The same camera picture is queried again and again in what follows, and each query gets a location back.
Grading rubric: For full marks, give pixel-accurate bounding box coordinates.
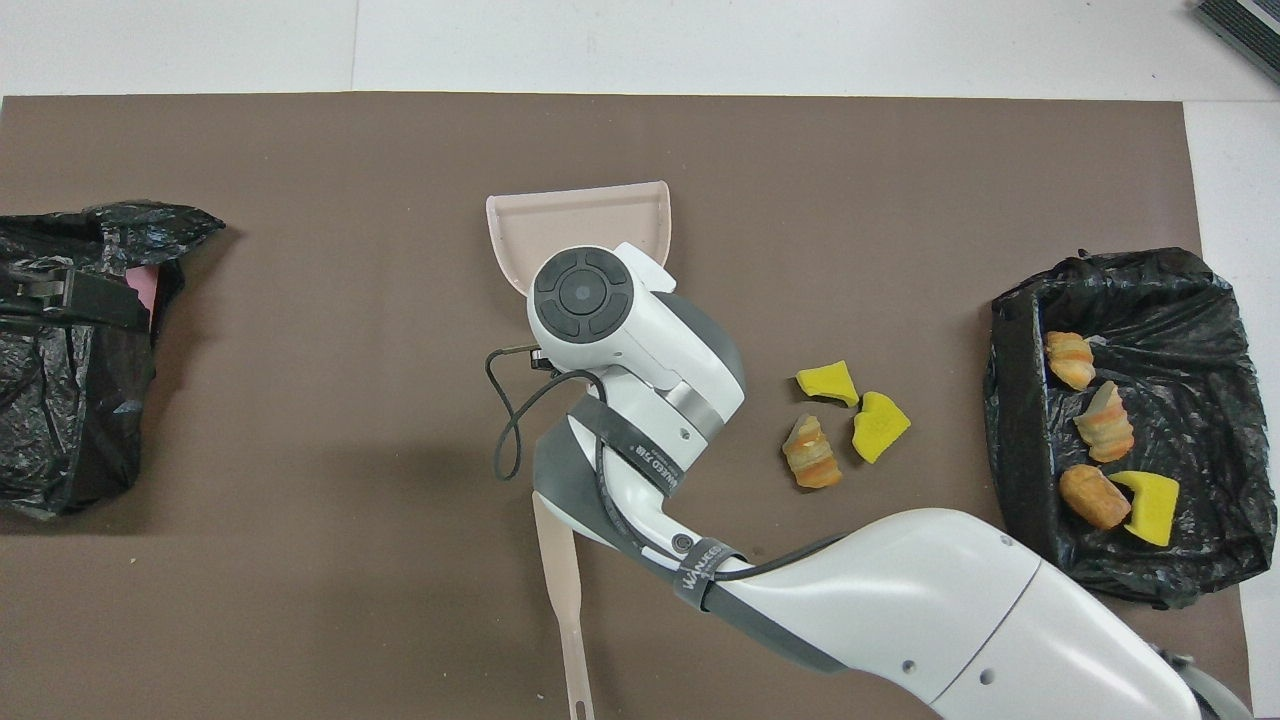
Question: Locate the beige plastic dustpan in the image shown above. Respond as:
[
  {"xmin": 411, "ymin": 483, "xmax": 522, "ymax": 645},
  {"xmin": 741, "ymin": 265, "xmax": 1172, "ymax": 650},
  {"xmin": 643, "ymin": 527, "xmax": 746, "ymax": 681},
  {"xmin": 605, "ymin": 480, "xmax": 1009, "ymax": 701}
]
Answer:
[{"xmin": 486, "ymin": 180, "xmax": 673, "ymax": 297}]

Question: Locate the brown croquette bread roll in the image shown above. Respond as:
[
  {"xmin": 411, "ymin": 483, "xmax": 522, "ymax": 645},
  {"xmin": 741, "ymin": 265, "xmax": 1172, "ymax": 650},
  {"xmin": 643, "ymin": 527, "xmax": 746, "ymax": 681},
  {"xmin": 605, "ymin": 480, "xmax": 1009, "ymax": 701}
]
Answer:
[{"xmin": 1059, "ymin": 463, "xmax": 1134, "ymax": 532}]

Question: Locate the brown table mat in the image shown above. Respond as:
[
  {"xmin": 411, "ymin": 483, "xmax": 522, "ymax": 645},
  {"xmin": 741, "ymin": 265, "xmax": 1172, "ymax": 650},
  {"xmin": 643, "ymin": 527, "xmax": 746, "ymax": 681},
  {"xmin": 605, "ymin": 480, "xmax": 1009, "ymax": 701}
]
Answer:
[{"xmin": 0, "ymin": 93, "xmax": 1256, "ymax": 720}]

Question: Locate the green and yellow sponge piece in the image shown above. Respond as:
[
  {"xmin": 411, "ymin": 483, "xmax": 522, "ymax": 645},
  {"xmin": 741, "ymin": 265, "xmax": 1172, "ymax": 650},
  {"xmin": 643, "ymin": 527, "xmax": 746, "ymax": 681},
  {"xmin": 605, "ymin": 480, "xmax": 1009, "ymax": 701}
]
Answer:
[{"xmin": 1107, "ymin": 470, "xmax": 1182, "ymax": 548}]

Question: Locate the orange striped croissant piece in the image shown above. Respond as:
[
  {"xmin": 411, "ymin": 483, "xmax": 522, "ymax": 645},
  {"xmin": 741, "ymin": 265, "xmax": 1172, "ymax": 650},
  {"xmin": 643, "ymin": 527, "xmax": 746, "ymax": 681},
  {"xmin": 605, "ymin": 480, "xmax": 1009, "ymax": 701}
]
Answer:
[
  {"xmin": 1043, "ymin": 331, "xmax": 1098, "ymax": 392},
  {"xmin": 781, "ymin": 413, "xmax": 845, "ymax": 491}
]

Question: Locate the black trash bag lined bin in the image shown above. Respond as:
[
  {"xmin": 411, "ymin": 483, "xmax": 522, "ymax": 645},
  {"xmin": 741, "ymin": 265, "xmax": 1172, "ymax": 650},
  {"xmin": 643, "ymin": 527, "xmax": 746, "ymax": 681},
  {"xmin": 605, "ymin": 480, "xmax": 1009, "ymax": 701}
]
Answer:
[{"xmin": 983, "ymin": 246, "xmax": 1279, "ymax": 611}]

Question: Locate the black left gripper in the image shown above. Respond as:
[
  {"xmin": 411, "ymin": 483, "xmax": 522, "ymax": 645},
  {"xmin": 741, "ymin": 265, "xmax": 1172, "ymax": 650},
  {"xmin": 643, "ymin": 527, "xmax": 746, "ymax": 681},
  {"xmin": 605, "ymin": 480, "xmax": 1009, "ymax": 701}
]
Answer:
[{"xmin": 0, "ymin": 268, "xmax": 141, "ymax": 333}]

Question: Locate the pale flaky croissant piece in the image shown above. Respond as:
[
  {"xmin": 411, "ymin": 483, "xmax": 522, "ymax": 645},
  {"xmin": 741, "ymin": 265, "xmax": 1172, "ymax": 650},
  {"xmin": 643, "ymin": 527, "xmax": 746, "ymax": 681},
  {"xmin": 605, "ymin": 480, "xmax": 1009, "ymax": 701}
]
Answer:
[{"xmin": 1073, "ymin": 380, "xmax": 1136, "ymax": 464}]

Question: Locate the crumpled black trash bag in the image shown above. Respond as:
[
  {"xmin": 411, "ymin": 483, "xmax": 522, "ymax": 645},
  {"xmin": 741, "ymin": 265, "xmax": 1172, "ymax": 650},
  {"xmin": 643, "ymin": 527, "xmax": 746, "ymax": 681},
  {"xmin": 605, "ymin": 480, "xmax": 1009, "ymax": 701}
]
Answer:
[{"xmin": 0, "ymin": 200, "xmax": 227, "ymax": 521}]

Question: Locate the dark ribbed grille panel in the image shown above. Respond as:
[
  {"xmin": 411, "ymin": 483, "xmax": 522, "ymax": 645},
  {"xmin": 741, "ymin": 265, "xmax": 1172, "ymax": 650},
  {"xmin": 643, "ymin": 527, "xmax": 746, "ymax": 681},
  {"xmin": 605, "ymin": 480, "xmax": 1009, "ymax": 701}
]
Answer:
[{"xmin": 1192, "ymin": 0, "xmax": 1280, "ymax": 86}]

